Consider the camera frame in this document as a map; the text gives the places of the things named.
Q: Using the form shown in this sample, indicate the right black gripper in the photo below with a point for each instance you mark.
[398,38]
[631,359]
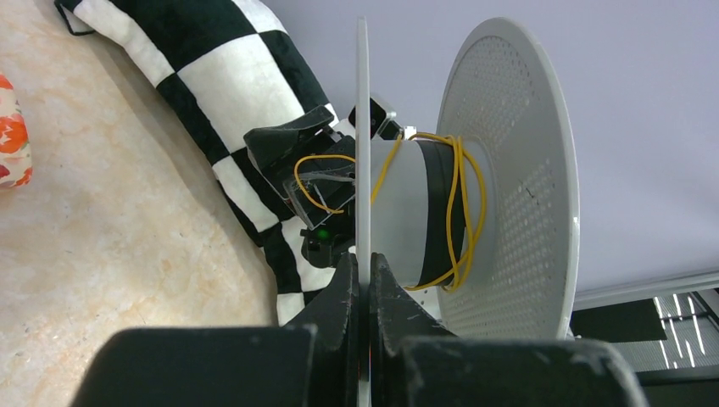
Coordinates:
[323,198]

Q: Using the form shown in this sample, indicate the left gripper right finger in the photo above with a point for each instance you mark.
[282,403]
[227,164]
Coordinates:
[417,362]

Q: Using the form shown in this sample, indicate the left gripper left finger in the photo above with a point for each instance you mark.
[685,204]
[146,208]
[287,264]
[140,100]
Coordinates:
[311,361]

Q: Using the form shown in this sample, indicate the grey plastic cable spool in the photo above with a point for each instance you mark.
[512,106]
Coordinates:
[478,221]

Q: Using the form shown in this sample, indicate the black white checkered pillow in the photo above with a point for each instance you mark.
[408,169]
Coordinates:
[226,68]

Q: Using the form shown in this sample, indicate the floral orange cloth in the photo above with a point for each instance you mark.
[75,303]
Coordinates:
[16,161]

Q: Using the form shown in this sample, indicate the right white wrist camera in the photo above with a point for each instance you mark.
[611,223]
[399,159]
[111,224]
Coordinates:
[383,116]

